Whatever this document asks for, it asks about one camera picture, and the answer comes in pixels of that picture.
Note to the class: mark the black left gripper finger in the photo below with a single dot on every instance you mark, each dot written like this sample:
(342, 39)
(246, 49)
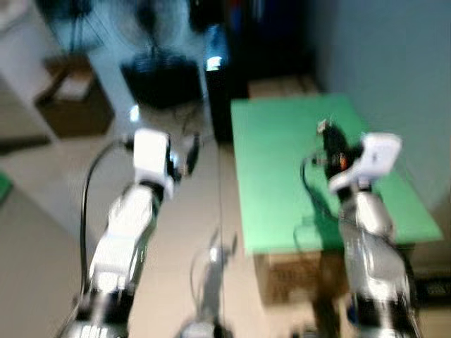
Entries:
(193, 151)

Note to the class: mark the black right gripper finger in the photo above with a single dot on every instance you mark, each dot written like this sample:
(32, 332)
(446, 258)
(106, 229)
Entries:
(335, 131)
(323, 127)

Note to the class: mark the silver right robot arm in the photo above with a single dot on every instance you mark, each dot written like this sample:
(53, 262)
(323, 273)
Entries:
(373, 260)

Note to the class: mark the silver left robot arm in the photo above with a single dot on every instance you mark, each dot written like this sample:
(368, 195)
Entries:
(120, 239)

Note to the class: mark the flat brown cardboard box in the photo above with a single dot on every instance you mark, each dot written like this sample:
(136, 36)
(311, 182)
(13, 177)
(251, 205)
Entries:
(282, 87)

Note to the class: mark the green table top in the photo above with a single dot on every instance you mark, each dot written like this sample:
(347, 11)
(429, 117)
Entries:
(275, 176)

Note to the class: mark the black fan base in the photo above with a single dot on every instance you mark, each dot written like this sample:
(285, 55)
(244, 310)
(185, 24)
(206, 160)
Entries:
(162, 81)

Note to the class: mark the black cabinet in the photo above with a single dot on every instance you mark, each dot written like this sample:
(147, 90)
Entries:
(261, 42)

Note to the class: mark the open brown cardboard box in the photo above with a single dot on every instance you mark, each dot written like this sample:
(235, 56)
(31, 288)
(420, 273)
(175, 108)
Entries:
(74, 102)

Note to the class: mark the printed cardboard box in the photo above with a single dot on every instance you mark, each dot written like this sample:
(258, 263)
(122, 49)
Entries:
(289, 278)

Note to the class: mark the black flat device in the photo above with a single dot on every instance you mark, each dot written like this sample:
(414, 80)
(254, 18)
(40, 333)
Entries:
(435, 289)

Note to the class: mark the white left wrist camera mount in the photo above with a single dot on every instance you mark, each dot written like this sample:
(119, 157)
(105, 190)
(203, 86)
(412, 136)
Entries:
(151, 158)

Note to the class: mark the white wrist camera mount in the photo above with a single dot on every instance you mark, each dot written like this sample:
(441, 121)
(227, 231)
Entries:
(151, 158)
(377, 155)

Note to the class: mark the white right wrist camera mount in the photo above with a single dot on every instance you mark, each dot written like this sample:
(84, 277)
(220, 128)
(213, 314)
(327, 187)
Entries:
(377, 155)

